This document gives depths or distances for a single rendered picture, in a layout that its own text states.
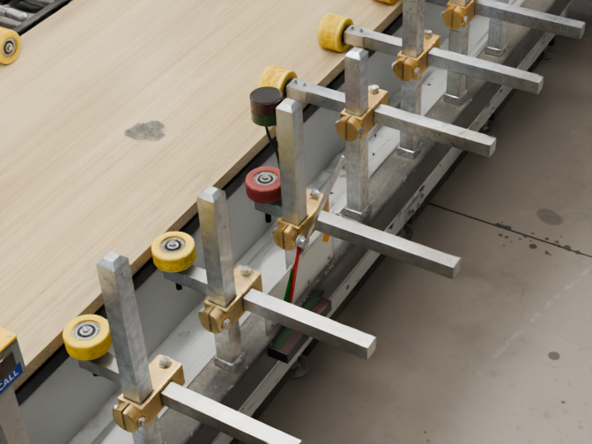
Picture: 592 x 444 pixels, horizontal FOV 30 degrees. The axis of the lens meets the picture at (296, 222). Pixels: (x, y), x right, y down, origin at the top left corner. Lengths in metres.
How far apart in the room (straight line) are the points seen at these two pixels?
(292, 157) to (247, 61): 0.57
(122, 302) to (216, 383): 0.44
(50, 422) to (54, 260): 0.29
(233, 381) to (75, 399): 0.29
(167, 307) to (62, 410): 0.32
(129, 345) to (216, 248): 0.25
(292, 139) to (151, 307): 0.46
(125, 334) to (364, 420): 1.28
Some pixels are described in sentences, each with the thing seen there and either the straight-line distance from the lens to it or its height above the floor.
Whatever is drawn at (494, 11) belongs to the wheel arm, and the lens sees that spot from 2.64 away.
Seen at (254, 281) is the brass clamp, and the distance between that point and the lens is 2.01.
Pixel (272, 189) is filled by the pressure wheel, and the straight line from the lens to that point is 2.15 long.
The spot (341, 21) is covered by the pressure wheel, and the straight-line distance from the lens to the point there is 2.53.
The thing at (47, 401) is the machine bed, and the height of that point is 0.76.
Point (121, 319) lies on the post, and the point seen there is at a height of 1.05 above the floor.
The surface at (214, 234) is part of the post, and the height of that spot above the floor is 1.03.
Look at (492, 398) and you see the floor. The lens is 2.98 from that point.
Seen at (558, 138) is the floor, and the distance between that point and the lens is 3.88.
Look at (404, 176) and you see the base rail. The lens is 2.51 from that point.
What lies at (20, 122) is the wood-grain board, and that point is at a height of 0.90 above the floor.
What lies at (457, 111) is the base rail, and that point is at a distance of 2.73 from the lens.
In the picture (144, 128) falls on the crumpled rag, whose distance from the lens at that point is 2.34.
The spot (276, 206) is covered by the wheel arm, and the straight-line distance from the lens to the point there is 2.19.
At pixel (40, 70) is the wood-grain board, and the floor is 0.90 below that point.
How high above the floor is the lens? 2.24
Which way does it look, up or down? 40 degrees down
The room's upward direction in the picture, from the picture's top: 3 degrees counter-clockwise
